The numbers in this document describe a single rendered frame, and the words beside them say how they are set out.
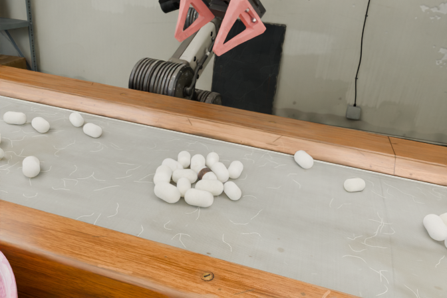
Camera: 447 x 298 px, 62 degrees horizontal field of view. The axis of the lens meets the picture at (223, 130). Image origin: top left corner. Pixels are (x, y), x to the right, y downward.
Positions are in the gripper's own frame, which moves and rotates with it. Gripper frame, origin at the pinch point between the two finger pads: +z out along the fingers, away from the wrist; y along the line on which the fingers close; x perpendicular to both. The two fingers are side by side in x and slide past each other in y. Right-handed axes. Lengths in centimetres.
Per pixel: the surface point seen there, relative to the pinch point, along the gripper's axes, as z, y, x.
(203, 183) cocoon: 16.3, -13.0, -4.1
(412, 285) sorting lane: 12.2, -36.4, -12.0
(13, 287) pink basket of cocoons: 29.9, -19.2, 14.1
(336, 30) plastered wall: -99, 94, -146
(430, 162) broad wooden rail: -6.2, -26.6, -30.5
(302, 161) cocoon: 5.4, -14.6, -18.1
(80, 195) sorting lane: 25.8, -5.3, 4.5
